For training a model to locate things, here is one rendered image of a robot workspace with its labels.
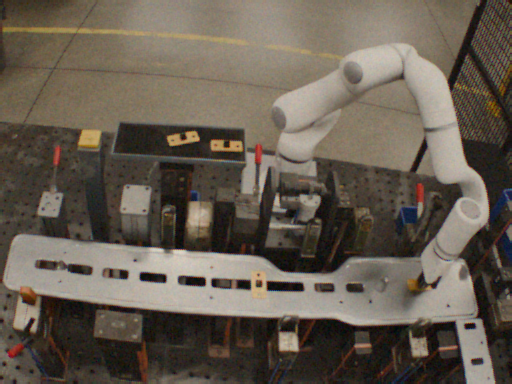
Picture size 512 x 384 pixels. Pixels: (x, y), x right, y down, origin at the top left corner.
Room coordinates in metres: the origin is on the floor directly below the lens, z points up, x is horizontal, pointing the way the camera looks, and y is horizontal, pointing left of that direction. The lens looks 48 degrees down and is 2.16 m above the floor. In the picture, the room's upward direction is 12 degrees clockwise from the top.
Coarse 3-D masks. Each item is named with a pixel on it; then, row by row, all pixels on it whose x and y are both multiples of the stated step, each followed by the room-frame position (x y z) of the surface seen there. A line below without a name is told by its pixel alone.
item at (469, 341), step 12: (456, 324) 0.71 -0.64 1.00; (480, 324) 0.72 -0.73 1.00; (468, 336) 0.68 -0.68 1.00; (480, 336) 0.68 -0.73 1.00; (468, 348) 0.64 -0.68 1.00; (480, 348) 0.64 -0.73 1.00; (468, 360) 0.60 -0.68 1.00; (468, 372) 0.56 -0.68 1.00; (480, 372) 0.56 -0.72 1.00; (492, 372) 0.56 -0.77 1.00
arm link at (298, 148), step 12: (324, 120) 1.25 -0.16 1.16; (336, 120) 1.29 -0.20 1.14; (300, 132) 1.27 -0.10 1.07; (312, 132) 1.27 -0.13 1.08; (324, 132) 1.27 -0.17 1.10; (288, 144) 1.24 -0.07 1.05; (300, 144) 1.24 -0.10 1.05; (312, 144) 1.25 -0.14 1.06; (288, 156) 1.22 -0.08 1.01; (300, 156) 1.22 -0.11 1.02; (312, 156) 1.26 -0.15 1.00
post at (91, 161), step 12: (84, 156) 0.95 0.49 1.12; (96, 156) 0.96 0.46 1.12; (84, 168) 0.95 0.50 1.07; (96, 168) 0.95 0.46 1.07; (84, 180) 0.95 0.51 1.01; (96, 180) 0.96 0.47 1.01; (96, 192) 0.96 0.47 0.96; (96, 204) 0.96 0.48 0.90; (96, 216) 0.96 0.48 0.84; (108, 216) 1.01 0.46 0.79; (96, 228) 0.96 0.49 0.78; (108, 228) 0.99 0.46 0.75; (96, 240) 0.95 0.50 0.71; (108, 240) 0.96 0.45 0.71
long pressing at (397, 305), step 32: (32, 256) 0.65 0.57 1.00; (64, 256) 0.68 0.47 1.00; (96, 256) 0.71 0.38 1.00; (128, 256) 0.74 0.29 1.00; (160, 256) 0.76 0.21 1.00; (192, 256) 0.79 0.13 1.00; (224, 256) 0.81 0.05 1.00; (256, 256) 0.83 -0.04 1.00; (32, 288) 0.56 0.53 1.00; (64, 288) 0.59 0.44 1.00; (96, 288) 0.61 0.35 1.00; (128, 288) 0.64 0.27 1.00; (160, 288) 0.67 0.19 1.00; (192, 288) 0.69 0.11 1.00; (448, 288) 0.84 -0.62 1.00; (352, 320) 0.69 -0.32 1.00; (384, 320) 0.70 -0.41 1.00; (416, 320) 0.71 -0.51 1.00; (448, 320) 0.73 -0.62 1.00
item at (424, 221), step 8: (432, 192) 1.00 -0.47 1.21; (432, 200) 0.98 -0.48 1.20; (440, 200) 0.98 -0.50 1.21; (424, 208) 0.98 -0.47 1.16; (432, 208) 0.98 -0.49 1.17; (440, 208) 0.95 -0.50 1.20; (424, 216) 0.97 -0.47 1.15; (432, 216) 0.97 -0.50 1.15; (424, 224) 0.97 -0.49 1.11; (416, 232) 0.96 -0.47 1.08; (424, 232) 0.96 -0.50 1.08
